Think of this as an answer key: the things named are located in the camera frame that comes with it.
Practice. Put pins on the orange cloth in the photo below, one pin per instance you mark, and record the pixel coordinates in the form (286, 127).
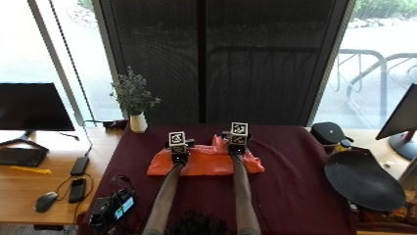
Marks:
(209, 161)

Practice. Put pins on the white vase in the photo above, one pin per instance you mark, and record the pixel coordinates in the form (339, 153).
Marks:
(138, 122)

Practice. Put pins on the white marker cube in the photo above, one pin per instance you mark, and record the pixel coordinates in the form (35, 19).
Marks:
(239, 131)
(178, 139)

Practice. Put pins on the person's left hand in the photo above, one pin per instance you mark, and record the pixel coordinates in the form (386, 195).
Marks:
(182, 153)

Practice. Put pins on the black device with lit screen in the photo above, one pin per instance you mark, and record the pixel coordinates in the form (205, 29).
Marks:
(114, 206)

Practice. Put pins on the dark red tablecloth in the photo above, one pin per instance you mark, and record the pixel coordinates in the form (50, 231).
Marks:
(287, 182)

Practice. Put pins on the person's right hand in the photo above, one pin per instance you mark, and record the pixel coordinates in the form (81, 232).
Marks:
(237, 146)

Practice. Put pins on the wooden desk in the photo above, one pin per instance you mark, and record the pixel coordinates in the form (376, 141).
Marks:
(39, 182)

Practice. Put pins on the black keyboard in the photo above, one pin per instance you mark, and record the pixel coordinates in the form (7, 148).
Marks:
(19, 157)

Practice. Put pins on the metal bike rack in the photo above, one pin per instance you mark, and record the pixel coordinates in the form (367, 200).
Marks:
(374, 78)

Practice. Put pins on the black smartphone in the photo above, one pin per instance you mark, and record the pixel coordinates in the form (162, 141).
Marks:
(78, 190)

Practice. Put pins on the black computer mouse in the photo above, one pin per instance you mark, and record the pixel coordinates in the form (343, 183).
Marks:
(46, 201)

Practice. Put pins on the black power adapter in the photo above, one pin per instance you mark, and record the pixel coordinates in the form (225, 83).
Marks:
(81, 165)

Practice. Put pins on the dark monitor with round base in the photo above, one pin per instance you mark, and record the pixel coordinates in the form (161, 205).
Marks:
(402, 124)

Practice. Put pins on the yellow flat strip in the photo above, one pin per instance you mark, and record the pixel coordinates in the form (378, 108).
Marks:
(30, 169)

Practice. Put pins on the black computer monitor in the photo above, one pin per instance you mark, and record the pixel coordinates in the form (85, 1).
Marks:
(30, 109)

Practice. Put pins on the dried flower bunch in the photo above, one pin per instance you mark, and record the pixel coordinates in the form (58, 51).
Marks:
(133, 93)

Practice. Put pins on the black round chair seat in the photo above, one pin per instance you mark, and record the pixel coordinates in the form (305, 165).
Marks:
(363, 181)

